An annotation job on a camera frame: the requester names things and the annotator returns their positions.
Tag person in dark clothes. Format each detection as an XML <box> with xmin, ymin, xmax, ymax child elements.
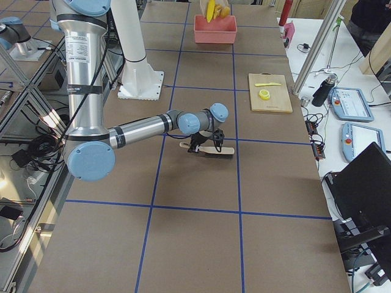
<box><xmin>346</xmin><ymin>0</ymin><xmax>390</xmax><ymax>56</ymax></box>

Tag blue teach pendant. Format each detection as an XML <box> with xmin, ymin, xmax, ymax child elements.
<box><xmin>342</xmin><ymin>122</ymin><xmax>386</xmax><ymax>162</ymax></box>
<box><xmin>328</xmin><ymin>87</ymin><xmax>375</xmax><ymax>122</ymax></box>

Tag lower blue teach pendant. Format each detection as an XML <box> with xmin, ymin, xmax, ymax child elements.
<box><xmin>342</xmin><ymin>122</ymin><xmax>386</xmax><ymax>162</ymax></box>

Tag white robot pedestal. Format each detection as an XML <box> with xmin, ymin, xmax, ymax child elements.
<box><xmin>111</xmin><ymin>0</ymin><xmax>164</xmax><ymax>101</ymax></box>

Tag black water bottle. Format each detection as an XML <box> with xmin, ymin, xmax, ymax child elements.
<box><xmin>312</xmin><ymin>74</ymin><xmax>338</xmax><ymax>107</ymax></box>

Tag aluminium frame post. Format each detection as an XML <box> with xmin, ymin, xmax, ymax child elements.
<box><xmin>292</xmin><ymin>0</ymin><xmax>346</xmax><ymax>96</ymax></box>

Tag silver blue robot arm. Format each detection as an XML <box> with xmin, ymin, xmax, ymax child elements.
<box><xmin>50</xmin><ymin>1</ymin><xmax>233</xmax><ymax>181</ymax></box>

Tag yellow lemon slice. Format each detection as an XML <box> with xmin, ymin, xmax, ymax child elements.
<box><xmin>258</xmin><ymin>89</ymin><xmax>271</xmax><ymax>100</ymax></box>

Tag beige hand brush black bristles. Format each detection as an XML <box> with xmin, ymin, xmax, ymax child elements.
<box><xmin>179</xmin><ymin>142</ymin><xmax>235</xmax><ymax>156</ymax></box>

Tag pink cloth on stand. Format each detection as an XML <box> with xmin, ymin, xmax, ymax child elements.
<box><xmin>282</xmin><ymin>22</ymin><xmax>295</xmax><ymax>48</ymax></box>

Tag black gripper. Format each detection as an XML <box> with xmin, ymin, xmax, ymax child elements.
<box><xmin>190</xmin><ymin>128</ymin><xmax>224</xmax><ymax>148</ymax></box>

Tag beige plastic dustpan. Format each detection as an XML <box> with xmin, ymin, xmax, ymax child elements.
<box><xmin>199</xmin><ymin>0</ymin><xmax>230</xmax><ymax>23</ymax></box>

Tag yellow plastic knife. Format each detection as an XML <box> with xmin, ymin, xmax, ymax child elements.
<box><xmin>254</xmin><ymin>82</ymin><xmax>282</xmax><ymax>87</ymax></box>

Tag pink plastic bin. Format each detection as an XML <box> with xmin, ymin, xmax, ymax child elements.
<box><xmin>193</xmin><ymin>15</ymin><xmax>237</xmax><ymax>44</ymax></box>

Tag black monitor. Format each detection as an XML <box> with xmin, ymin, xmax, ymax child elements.
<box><xmin>325</xmin><ymin>142</ymin><xmax>390</xmax><ymax>259</ymax></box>

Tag brown toy potato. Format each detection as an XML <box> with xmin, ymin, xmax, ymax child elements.
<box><xmin>219</xmin><ymin>6</ymin><xmax>230</xmax><ymax>18</ymax></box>

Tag wooden cutting board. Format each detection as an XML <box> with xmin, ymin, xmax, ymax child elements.
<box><xmin>248</xmin><ymin>73</ymin><xmax>293</xmax><ymax>113</ymax></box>

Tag upper blue teach pendant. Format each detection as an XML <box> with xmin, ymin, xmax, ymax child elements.
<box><xmin>328</xmin><ymin>87</ymin><xmax>375</xmax><ymax>122</ymax></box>

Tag red bottle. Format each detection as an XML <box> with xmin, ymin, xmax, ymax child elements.
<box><xmin>279</xmin><ymin>0</ymin><xmax>293</xmax><ymax>27</ymax></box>

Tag metal grabber stick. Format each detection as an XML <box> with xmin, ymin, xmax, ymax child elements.
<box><xmin>315</xmin><ymin>15</ymin><xmax>344</xmax><ymax>76</ymax></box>

